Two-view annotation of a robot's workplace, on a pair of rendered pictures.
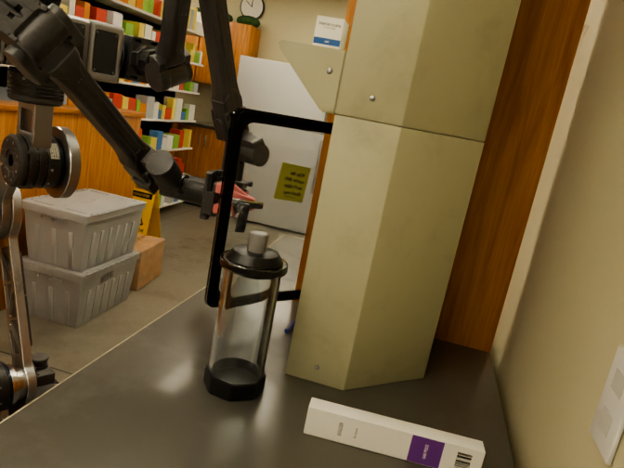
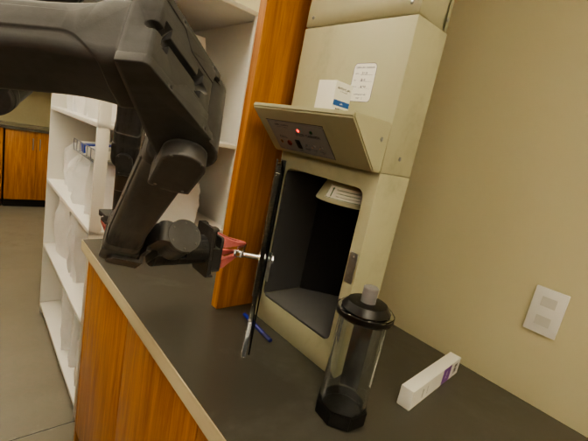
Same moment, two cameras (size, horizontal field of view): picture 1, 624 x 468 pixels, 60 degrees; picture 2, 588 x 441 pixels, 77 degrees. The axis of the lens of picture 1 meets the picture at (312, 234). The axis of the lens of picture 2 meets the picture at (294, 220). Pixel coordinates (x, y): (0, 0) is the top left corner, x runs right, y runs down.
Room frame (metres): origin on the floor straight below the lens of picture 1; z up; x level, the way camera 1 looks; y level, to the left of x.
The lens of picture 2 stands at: (0.57, 0.70, 1.44)
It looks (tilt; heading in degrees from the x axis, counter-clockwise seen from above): 12 degrees down; 306
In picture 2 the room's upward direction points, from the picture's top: 11 degrees clockwise
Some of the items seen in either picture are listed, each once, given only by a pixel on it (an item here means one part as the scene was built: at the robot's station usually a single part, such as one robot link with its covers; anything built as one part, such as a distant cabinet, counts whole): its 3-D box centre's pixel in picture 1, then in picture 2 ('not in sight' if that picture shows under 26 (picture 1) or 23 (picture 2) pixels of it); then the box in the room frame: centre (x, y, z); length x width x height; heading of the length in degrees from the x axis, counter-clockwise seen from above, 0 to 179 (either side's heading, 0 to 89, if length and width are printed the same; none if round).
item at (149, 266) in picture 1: (131, 259); not in sight; (3.61, 1.22, 0.14); 0.41 x 0.32 x 0.28; 175
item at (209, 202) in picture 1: (231, 201); (225, 248); (1.11, 0.18, 1.19); 0.09 x 0.07 x 0.07; 79
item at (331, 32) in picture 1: (330, 37); (332, 97); (1.02, 0.03, 1.54); 0.05 x 0.05 x 0.06; 80
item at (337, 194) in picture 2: not in sight; (352, 192); (1.01, -0.12, 1.34); 0.18 x 0.18 x 0.05
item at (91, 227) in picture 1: (86, 227); not in sight; (3.00, 1.29, 0.49); 0.60 x 0.42 x 0.33; 169
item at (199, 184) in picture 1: (201, 191); (193, 248); (1.13, 0.25, 1.20); 0.07 x 0.07 x 0.10; 79
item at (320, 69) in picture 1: (326, 84); (311, 134); (1.06, 0.03, 1.46); 0.32 x 0.12 x 0.10; 169
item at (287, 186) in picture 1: (282, 213); (263, 247); (1.10, 0.07, 1.19); 0.30 x 0.01 x 0.40; 130
